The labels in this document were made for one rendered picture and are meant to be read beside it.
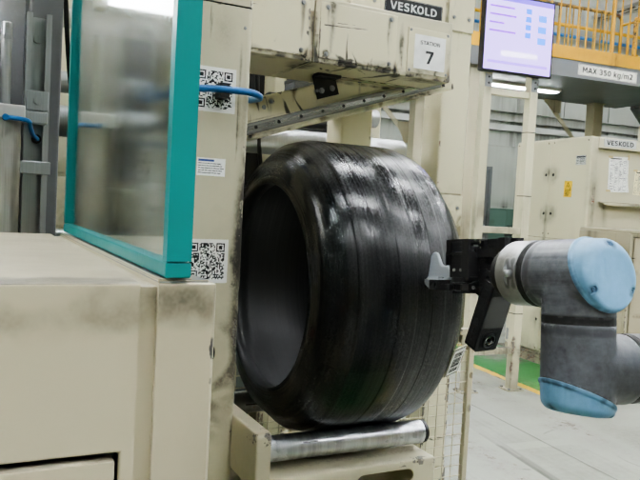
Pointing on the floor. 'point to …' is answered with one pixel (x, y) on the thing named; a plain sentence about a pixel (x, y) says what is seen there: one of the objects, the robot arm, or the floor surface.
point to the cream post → (224, 206)
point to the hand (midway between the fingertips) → (431, 285)
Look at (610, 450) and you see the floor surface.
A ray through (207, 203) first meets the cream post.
